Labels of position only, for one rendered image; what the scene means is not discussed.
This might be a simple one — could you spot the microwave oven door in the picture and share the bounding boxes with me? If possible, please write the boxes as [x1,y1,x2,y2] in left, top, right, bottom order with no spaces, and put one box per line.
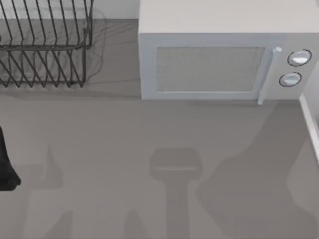
[144,37,275,100]

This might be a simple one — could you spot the pale microwave oven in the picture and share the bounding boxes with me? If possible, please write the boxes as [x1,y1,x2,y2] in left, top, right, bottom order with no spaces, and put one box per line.
[138,0,319,105]

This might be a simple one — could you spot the small microwave knob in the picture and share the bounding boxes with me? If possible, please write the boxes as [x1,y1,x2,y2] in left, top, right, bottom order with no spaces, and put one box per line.
[279,71,303,88]

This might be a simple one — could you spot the large microwave knob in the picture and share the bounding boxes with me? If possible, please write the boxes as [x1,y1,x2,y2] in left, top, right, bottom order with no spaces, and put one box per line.
[287,49,313,67]

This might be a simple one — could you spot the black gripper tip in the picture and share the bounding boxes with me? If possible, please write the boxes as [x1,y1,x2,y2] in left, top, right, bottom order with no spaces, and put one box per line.
[0,126,21,192]

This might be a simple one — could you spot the black wire dish rack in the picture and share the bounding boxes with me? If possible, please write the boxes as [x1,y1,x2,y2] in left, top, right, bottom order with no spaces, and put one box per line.
[0,0,95,88]

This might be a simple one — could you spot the microwave door handle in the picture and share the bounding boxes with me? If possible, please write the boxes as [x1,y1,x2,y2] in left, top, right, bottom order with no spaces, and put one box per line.
[257,46,283,105]

